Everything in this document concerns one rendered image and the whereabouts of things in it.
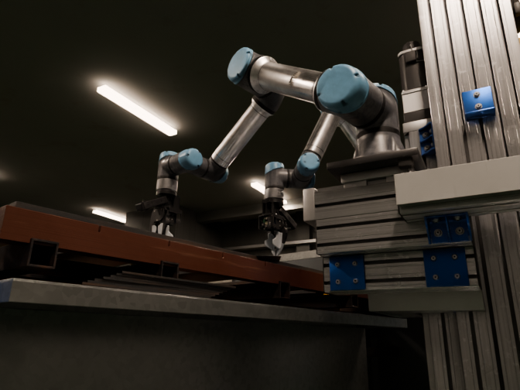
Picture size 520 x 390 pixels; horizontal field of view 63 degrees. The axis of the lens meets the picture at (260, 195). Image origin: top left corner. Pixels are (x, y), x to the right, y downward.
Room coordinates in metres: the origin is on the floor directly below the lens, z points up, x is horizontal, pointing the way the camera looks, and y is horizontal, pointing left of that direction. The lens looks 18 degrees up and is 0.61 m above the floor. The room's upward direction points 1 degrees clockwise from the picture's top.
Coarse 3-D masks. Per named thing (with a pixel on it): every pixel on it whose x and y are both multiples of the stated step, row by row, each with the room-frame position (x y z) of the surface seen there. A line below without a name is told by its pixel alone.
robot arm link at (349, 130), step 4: (320, 112) 1.65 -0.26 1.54; (340, 120) 1.58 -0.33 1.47; (344, 120) 1.57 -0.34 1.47; (340, 124) 1.60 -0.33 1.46; (344, 124) 1.58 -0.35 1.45; (348, 124) 1.57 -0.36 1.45; (344, 128) 1.59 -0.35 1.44; (348, 128) 1.58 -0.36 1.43; (352, 128) 1.57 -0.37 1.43; (344, 132) 1.61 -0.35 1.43; (348, 132) 1.59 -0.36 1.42; (352, 132) 1.58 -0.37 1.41; (348, 136) 1.60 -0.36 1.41; (352, 136) 1.59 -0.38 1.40; (352, 140) 1.60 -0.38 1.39; (352, 144) 1.62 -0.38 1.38; (356, 144) 1.60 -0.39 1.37
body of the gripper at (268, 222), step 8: (264, 200) 1.53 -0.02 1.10; (272, 200) 1.53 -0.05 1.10; (280, 200) 1.54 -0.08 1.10; (264, 208) 1.55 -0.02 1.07; (272, 208) 1.53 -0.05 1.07; (264, 216) 1.54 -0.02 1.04; (272, 216) 1.51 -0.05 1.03; (280, 216) 1.54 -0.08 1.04; (264, 224) 1.54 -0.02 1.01; (272, 224) 1.51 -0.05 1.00; (280, 224) 1.55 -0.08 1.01; (272, 232) 1.59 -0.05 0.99
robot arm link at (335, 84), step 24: (240, 72) 1.13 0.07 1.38; (264, 72) 1.10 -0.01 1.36; (288, 72) 1.04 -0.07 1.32; (312, 72) 1.00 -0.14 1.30; (336, 72) 0.90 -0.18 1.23; (360, 72) 0.90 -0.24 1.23; (264, 96) 1.25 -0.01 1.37; (312, 96) 1.00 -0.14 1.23; (336, 96) 0.91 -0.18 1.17; (360, 96) 0.90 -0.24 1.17; (360, 120) 0.98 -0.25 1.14
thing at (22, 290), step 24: (0, 288) 0.58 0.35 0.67; (24, 288) 0.57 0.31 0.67; (48, 288) 0.60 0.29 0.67; (72, 288) 0.62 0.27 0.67; (96, 288) 0.65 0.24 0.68; (96, 312) 0.87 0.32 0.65; (120, 312) 0.91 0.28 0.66; (144, 312) 0.95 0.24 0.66; (168, 312) 0.76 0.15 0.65; (192, 312) 0.80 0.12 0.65; (216, 312) 0.84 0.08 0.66; (240, 312) 0.90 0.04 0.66; (264, 312) 0.95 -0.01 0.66; (288, 312) 1.02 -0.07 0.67; (312, 312) 1.10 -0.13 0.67; (336, 312) 1.19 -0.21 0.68
